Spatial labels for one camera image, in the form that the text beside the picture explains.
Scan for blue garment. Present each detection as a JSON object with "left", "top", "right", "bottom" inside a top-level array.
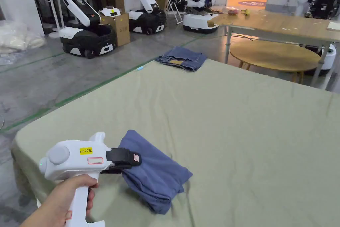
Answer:
[{"left": 118, "top": 130, "right": 193, "bottom": 215}]

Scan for white round-headed device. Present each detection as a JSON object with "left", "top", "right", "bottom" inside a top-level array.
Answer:
[{"left": 294, "top": 0, "right": 310, "bottom": 17}]

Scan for person's left hand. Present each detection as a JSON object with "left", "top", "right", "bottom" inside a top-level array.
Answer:
[{"left": 42, "top": 173, "right": 100, "bottom": 227}]

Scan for open cardboard carton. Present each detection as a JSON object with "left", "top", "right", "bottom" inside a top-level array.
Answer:
[{"left": 98, "top": 6, "right": 131, "bottom": 47}]

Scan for white and black wheeled robot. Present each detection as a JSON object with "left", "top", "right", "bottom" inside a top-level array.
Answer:
[
  {"left": 117, "top": 0, "right": 168, "bottom": 36},
  {"left": 58, "top": 0, "right": 118, "bottom": 60}
]

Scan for pile of white bags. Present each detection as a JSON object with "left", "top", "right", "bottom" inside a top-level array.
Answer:
[{"left": 0, "top": 22, "right": 45, "bottom": 58}]

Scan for person's left forearm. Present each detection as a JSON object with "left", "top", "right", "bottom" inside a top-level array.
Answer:
[{"left": 19, "top": 205, "right": 60, "bottom": 227}]

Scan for rectangular wooden table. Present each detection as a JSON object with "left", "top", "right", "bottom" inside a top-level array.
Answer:
[{"left": 212, "top": 11, "right": 340, "bottom": 90}]

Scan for folded blue jeans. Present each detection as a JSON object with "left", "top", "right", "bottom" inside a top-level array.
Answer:
[{"left": 155, "top": 46, "right": 208, "bottom": 73}]

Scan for bed with pale green sheet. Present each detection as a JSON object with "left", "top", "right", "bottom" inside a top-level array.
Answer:
[{"left": 10, "top": 58, "right": 340, "bottom": 227}]

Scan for round wooden low table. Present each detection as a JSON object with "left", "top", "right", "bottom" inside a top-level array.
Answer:
[{"left": 229, "top": 40, "right": 322, "bottom": 83}]

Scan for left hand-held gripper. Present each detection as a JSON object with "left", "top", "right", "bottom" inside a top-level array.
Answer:
[{"left": 39, "top": 132, "right": 143, "bottom": 227}]

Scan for white cylindrical appliance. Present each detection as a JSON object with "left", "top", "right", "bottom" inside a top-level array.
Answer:
[{"left": 317, "top": 43, "right": 337, "bottom": 76}]

